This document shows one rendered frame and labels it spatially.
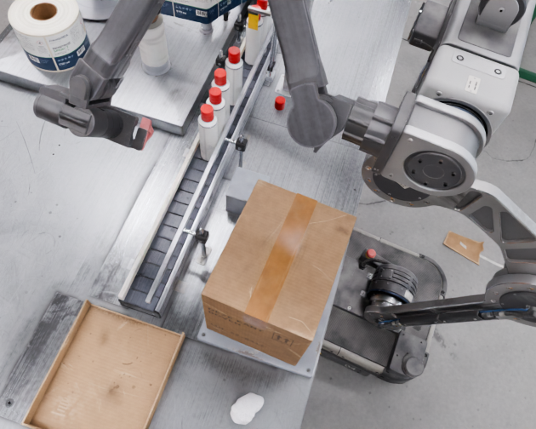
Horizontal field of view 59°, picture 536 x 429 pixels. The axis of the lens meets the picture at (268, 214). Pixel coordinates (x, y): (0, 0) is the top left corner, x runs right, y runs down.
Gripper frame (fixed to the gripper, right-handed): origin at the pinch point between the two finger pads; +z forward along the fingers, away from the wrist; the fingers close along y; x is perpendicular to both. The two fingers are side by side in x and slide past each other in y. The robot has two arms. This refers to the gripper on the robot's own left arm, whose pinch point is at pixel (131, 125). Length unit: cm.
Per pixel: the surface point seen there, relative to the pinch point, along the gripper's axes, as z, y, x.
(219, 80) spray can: 26.6, -7.3, -16.3
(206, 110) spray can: 18.3, -9.1, -8.1
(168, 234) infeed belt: 17.0, -10.3, 26.0
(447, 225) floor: 146, -102, 9
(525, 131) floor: 196, -129, -51
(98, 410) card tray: -8, -16, 63
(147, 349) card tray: 3, -19, 51
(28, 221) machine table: 13.5, 27.7, 37.1
